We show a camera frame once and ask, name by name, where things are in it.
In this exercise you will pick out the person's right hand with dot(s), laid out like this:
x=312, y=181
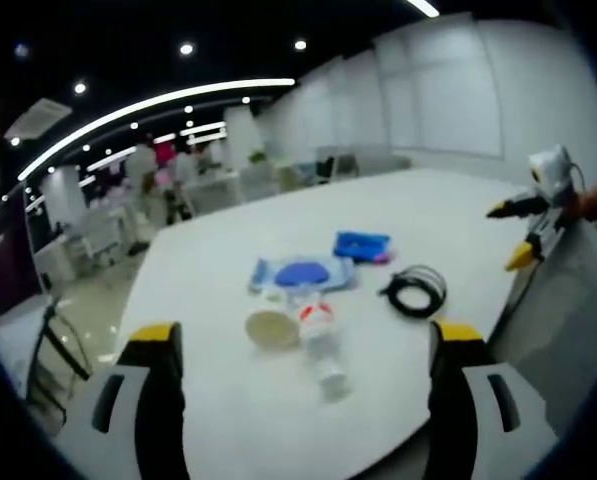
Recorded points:
x=580, y=207

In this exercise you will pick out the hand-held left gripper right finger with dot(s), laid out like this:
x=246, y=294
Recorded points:
x=478, y=400

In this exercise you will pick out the curved ceiling light strip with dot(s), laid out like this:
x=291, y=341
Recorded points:
x=143, y=117

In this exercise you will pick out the blue item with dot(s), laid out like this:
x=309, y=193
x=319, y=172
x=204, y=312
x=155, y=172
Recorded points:
x=338, y=277

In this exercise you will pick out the clear plastic bottle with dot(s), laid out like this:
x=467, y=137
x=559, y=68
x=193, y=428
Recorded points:
x=323, y=345

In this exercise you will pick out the white table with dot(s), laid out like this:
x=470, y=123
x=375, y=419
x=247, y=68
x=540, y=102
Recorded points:
x=258, y=415

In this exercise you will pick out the pink small item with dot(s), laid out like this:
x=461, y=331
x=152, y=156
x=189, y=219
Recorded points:
x=384, y=257

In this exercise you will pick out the cream paper cup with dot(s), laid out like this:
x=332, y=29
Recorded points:
x=272, y=327

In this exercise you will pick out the black metal stand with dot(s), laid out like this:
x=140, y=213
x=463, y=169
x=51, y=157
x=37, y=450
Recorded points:
x=55, y=345

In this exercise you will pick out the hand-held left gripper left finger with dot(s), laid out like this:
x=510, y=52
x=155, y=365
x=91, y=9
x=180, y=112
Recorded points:
x=128, y=400

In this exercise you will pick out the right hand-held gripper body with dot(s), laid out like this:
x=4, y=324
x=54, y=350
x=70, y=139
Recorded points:
x=553, y=190

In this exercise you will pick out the dark blue round pad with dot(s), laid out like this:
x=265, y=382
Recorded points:
x=300, y=274

